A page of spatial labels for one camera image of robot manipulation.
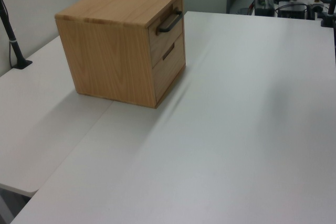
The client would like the wooden two-drawer cabinet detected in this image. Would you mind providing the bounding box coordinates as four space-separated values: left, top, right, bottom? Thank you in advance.
54 0 187 109

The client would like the black electronics box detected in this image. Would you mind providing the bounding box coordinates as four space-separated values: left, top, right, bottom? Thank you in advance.
254 0 275 16

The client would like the black clamp-mounted pole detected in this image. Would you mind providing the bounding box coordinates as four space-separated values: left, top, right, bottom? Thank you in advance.
319 0 336 28

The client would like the wooden drawer with black handle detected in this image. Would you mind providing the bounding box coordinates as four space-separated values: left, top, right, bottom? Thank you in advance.
148 0 184 67

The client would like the black camera pole with base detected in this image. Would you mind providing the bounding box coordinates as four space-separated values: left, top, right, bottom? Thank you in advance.
0 0 33 70

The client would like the black flat device box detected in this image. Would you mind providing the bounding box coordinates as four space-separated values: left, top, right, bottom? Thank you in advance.
277 3 307 20

